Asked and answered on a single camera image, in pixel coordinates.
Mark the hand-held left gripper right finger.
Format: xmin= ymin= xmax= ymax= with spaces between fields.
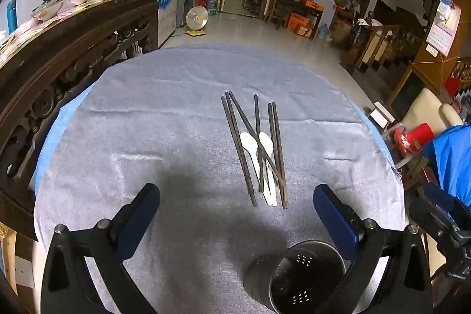
xmin=313 ymin=183 xmax=432 ymax=314

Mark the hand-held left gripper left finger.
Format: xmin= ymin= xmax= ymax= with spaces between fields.
xmin=41 ymin=183 xmax=161 ymax=314

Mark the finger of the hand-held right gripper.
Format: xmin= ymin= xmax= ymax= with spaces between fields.
xmin=421 ymin=184 xmax=466 ymax=222
xmin=408 ymin=198 xmax=460 ymax=250

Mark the perforated metal utensil holder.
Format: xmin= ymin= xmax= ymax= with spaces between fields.
xmin=243 ymin=240 xmax=347 ymax=314

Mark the white plastic spoon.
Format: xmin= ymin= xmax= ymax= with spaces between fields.
xmin=239 ymin=132 xmax=273 ymax=199
xmin=258 ymin=131 xmax=278 ymax=207

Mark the metal chopstick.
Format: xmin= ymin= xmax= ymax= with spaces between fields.
xmin=225 ymin=91 xmax=254 ymax=194
xmin=272 ymin=101 xmax=288 ymax=204
xmin=229 ymin=91 xmax=286 ymax=187
xmin=221 ymin=96 xmax=258 ymax=207
xmin=267 ymin=103 xmax=288 ymax=210
xmin=254 ymin=94 xmax=265 ymax=193

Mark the blue jacket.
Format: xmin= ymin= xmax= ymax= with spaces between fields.
xmin=423 ymin=124 xmax=471 ymax=208

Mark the red plastic stool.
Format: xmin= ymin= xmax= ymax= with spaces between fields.
xmin=393 ymin=123 xmax=435 ymax=157

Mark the beige armchair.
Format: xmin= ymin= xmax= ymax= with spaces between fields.
xmin=399 ymin=88 xmax=465 ymax=138

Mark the grey tablecloth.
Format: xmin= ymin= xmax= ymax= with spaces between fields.
xmin=33 ymin=44 xmax=405 ymax=314

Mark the small white box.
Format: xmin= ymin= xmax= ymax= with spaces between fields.
xmin=370 ymin=102 xmax=396 ymax=129

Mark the carved dark wooden sideboard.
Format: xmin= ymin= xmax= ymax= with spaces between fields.
xmin=0 ymin=0 xmax=162 ymax=241

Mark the wooden stair railing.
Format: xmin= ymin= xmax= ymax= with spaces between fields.
xmin=342 ymin=18 xmax=431 ymax=74

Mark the orange cardboard box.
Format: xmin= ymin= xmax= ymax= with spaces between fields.
xmin=287 ymin=13 xmax=310 ymax=34

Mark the yellow electric fan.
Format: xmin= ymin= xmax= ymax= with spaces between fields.
xmin=185 ymin=7 xmax=210 ymax=37

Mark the white chest freezer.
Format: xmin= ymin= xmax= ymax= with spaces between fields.
xmin=99 ymin=0 xmax=180 ymax=48

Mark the cluttered wooden side table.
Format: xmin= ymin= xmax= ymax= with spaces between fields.
xmin=274 ymin=0 xmax=325 ymax=39

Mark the floral sideboard cover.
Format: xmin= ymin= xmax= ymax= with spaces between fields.
xmin=0 ymin=0 xmax=137 ymax=55

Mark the pot with glass lid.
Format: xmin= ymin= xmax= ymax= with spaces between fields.
xmin=31 ymin=0 xmax=67 ymax=21

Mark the blue thermos bottle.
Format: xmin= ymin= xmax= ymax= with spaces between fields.
xmin=6 ymin=0 xmax=17 ymax=33

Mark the wall calendar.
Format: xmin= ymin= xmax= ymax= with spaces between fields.
xmin=425 ymin=0 xmax=462 ymax=57

